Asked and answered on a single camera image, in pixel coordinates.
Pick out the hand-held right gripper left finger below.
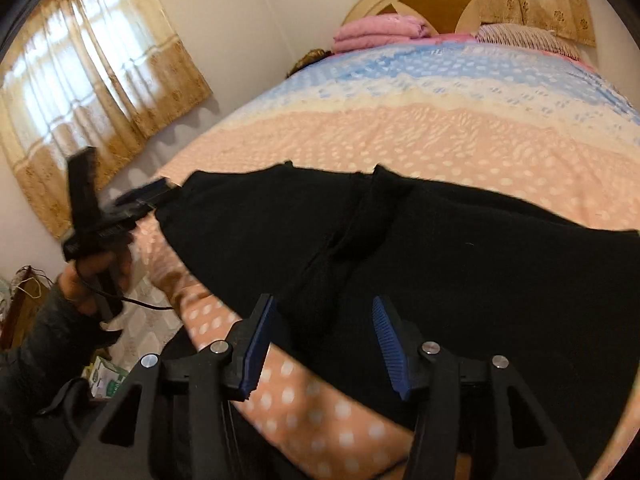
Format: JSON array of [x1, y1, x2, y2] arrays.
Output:
[[62, 294, 276, 480]]

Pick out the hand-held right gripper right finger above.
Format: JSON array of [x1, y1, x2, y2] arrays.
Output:
[[371, 296, 583, 480]]

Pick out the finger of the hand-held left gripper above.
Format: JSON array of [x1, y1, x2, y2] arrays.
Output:
[[113, 176, 174, 217], [67, 146, 104, 232]]

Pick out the black pants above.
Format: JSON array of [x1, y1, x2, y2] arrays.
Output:
[[155, 160, 640, 480]]

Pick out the person's left forearm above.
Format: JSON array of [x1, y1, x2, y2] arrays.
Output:
[[0, 282, 123, 441]]

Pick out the person's left hand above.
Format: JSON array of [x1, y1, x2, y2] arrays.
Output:
[[55, 249, 134, 333]]

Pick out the brown wooden furniture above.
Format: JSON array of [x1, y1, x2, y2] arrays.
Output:
[[0, 265, 51, 351]]

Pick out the green and white box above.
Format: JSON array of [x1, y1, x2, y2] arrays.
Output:
[[89, 356, 132, 401]]

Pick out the brown patterned bag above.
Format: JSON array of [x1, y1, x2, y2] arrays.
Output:
[[285, 48, 328, 79]]

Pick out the bed with polka-dot cover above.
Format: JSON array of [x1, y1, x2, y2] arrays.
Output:
[[132, 40, 640, 480]]

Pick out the folded pink blanket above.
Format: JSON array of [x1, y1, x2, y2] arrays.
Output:
[[331, 14, 432, 54]]

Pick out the striped pillow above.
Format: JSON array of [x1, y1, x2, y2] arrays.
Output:
[[472, 22, 581, 61]]

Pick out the cream wooden headboard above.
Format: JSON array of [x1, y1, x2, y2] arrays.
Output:
[[341, 0, 483, 41]]

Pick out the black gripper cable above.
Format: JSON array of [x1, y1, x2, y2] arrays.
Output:
[[75, 260, 176, 311]]

